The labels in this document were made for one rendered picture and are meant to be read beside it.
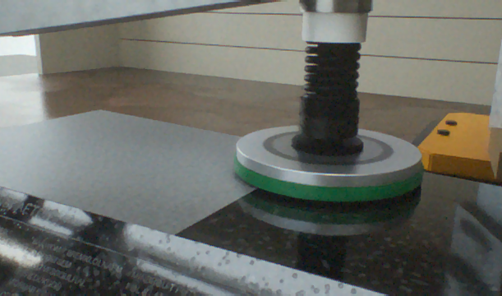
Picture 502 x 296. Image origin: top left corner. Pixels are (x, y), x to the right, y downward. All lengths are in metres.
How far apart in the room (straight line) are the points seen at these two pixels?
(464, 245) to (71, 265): 0.34
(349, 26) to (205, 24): 7.61
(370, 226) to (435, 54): 6.16
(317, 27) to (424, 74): 6.12
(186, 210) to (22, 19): 0.29
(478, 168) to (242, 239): 0.70
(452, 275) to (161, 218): 0.25
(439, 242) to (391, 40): 6.31
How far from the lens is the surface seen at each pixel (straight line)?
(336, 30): 0.53
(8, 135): 0.81
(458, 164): 1.05
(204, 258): 0.41
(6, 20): 0.64
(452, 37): 6.54
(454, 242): 0.45
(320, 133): 0.55
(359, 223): 0.46
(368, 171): 0.50
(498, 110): 1.27
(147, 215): 0.47
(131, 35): 9.23
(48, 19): 0.61
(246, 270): 0.39
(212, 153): 0.65
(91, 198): 0.52
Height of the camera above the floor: 1.05
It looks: 16 degrees down
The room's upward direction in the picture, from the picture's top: 1 degrees clockwise
